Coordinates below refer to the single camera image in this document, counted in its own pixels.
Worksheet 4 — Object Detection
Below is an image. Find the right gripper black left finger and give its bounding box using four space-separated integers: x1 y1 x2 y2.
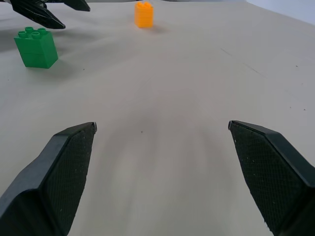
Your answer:
0 121 97 236

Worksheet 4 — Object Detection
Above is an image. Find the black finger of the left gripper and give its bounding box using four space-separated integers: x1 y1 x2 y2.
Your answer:
61 0 91 12
9 0 66 30

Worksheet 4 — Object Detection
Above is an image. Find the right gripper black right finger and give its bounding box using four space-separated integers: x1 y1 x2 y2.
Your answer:
228 119 315 236

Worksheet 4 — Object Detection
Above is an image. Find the green toy brick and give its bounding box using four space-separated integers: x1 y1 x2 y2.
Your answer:
13 27 59 69

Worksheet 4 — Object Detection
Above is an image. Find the orange toy brick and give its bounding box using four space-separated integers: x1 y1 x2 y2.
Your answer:
134 1 155 29

